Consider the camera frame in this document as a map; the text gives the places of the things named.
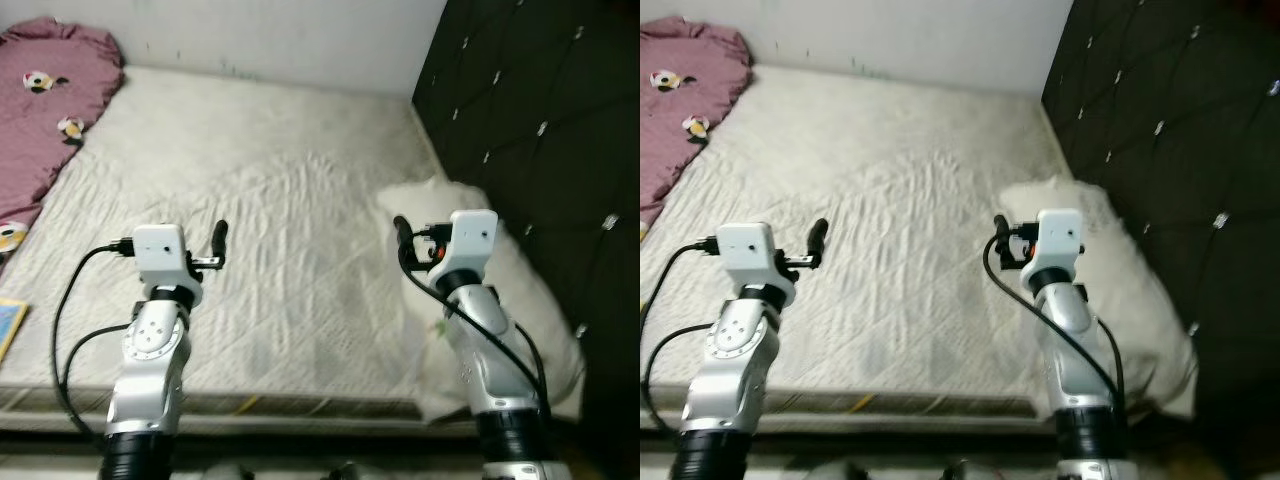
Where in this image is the white quilted mattress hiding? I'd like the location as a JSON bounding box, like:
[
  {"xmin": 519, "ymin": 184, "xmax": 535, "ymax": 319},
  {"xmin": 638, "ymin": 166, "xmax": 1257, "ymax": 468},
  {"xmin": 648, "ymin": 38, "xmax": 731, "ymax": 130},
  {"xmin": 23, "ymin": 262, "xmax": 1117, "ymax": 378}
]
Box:
[
  {"xmin": 640, "ymin": 63, "xmax": 1199, "ymax": 426},
  {"xmin": 0, "ymin": 65, "xmax": 586, "ymax": 433}
]

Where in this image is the black bed frame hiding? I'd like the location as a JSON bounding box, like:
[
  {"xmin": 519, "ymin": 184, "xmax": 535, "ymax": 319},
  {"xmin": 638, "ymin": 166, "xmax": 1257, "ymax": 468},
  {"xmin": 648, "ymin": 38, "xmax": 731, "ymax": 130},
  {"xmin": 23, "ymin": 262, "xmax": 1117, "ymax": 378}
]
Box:
[
  {"xmin": 640, "ymin": 428, "xmax": 1061, "ymax": 459},
  {"xmin": 0, "ymin": 430, "xmax": 481, "ymax": 463}
]

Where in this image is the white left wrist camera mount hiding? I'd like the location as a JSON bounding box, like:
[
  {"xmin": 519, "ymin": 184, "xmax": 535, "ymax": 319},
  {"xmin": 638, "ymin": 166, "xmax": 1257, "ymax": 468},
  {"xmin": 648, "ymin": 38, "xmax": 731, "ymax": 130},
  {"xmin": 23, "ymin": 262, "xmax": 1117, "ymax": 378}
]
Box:
[
  {"xmin": 715, "ymin": 222, "xmax": 781, "ymax": 291},
  {"xmin": 132, "ymin": 224, "xmax": 196, "ymax": 293}
]

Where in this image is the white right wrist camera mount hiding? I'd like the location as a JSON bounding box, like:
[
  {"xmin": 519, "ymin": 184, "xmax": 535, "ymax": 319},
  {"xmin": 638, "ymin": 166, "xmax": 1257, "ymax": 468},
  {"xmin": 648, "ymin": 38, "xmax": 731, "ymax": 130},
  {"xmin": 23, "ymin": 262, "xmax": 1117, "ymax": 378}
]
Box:
[
  {"xmin": 1035, "ymin": 208, "xmax": 1086, "ymax": 273},
  {"xmin": 445, "ymin": 210, "xmax": 499, "ymax": 276}
]

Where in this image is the pink cartoon print quilt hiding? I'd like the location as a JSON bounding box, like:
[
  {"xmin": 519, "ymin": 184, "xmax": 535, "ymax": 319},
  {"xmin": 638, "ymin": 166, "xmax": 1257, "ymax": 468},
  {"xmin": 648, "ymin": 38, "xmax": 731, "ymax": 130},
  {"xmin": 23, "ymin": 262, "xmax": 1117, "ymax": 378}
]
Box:
[
  {"xmin": 0, "ymin": 17, "xmax": 126, "ymax": 276},
  {"xmin": 640, "ymin": 15, "xmax": 753, "ymax": 236}
]

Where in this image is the black tufted headboard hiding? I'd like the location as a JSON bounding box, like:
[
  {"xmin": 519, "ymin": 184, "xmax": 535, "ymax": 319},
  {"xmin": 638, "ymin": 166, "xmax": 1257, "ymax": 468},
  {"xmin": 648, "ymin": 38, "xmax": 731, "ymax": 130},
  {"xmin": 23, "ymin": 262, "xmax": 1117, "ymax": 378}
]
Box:
[
  {"xmin": 1042, "ymin": 0, "xmax": 1280, "ymax": 341},
  {"xmin": 412, "ymin": 0, "xmax": 641, "ymax": 341}
]

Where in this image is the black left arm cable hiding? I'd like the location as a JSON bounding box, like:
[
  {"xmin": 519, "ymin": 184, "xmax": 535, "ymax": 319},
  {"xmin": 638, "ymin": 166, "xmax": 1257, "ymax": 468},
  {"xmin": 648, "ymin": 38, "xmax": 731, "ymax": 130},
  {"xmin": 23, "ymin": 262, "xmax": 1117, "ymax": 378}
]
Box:
[
  {"xmin": 640, "ymin": 236, "xmax": 723, "ymax": 441},
  {"xmin": 52, "ymin": 238, "xmax": 136, "ymax": 441}
]

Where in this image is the white pillow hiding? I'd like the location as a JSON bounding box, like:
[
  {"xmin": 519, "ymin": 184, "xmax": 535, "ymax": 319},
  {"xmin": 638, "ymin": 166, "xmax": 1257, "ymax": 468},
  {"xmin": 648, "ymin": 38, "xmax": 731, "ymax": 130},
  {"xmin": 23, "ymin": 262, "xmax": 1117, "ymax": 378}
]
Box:
[
  {"xmin": 998, "ymin": 177, "xmax": 1199, "ymax": 419},
  {"xmin": 375, "ymin": 178, "xmax": 586, "ymax": 421}
]

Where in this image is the colourful picture book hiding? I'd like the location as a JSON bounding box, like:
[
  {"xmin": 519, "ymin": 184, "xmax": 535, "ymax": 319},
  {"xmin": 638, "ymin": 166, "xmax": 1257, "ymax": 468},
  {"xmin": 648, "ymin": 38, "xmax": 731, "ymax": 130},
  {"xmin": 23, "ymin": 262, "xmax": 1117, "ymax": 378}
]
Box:
[{"xmin": 0, "ymin": 298, "xmax": 29, "ymax": 363}]

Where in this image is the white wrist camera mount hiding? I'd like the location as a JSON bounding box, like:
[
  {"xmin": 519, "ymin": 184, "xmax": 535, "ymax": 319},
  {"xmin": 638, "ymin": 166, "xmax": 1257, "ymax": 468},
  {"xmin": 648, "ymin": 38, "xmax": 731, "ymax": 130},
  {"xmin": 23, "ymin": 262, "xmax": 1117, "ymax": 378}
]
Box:
[
  {"xmin": 1035, "ymin": 208, "xmax": 1086, "ymax": 273},
  {"xmin": 715, "ymin": 222, "xmax": 781, "ymax": 291},
  {"xmin": 445, "ymin": 210, "xmax": 499, "ymax": 276},
  {"xmin": 132, "ymin": 224, "xmax": 196, "ymax": 293}
]

